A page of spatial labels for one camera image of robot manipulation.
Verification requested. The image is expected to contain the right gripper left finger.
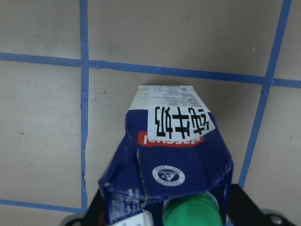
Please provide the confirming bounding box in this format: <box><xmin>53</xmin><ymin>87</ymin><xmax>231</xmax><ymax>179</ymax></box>
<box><xmin>61</xmin><ymin>189</ymin><xmax>107</xmax><ymax>226</ymax></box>

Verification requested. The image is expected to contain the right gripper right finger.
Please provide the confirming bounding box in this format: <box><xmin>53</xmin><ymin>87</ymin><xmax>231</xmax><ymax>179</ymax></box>
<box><xmin>227</xmin><ymin>184</ymin><xmax>295</xmax><ymax>226</ymax></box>

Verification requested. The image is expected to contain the blue white milk carton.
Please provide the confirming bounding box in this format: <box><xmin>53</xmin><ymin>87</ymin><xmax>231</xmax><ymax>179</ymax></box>
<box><xmin>99</xmin><ymin>85</ymin><xmax>233</xmax><ymax>226</ymax></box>

